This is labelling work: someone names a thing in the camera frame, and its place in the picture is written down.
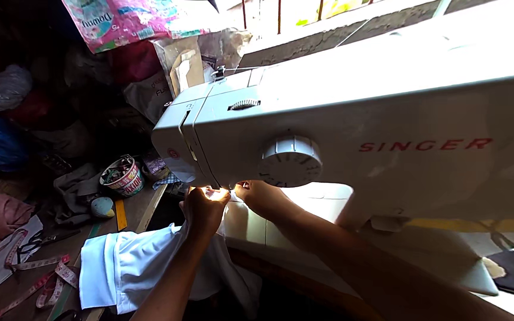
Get light blue pincushion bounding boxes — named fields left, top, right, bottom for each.
left=90, top=196, right=115, bottom=218

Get dark red bag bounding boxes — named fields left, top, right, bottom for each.
left=107, top=39, right=162, bottom=85

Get person's right forearm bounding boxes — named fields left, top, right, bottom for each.
left=279, top=210, right=514, bottom=321

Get black-handled scissors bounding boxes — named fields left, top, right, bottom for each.
left=16, top=229, right=82, bottom=256

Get grey printed plastic bag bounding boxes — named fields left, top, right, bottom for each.
left=123, top=70, right=174, bottom=125

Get yellow flat ruler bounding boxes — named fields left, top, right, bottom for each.
left=114, top=199, right=128, bottom=232

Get pink white measuring tape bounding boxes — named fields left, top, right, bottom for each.
left=0, top=228, right=80, bottom=321

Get dark grey cloth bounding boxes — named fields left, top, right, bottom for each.
left=53, top=163, right=102, bottom=226

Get person's right hand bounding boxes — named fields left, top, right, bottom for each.
left=234, top=180, right=303, bottom=224

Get printed tub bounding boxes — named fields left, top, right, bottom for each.
left=99, top=154, right=145, bottom=198

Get barred window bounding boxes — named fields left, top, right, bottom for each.
left=220, top=0, right=447, bottom=67

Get white sewing machine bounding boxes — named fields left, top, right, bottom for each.
left=152, top=0, right=514, bottom=297

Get pink printed plastic bag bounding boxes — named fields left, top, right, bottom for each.
left=62, top=0, right=218, bottom=54

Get brown paper pattern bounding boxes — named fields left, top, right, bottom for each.
left=168, top=37, right=203, bottom=98

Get person's left forearm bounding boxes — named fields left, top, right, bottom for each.
left=130, top=232, right=215, bottom=321

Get blue checkered cloth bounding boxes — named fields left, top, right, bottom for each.
left=152, top=172, right=181, bottom=191

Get pile of small clips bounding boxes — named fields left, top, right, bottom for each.
left=103, top=156, right=135, bottom=184

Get wooden table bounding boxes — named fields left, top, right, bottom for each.
left=0, top=178, right=385, bottom=321

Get white garment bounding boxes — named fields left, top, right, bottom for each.
left=79, top=196, right=263, bottom=320

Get person's left hand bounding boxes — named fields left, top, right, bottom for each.
left=179, top=185, right=232, bottom=241

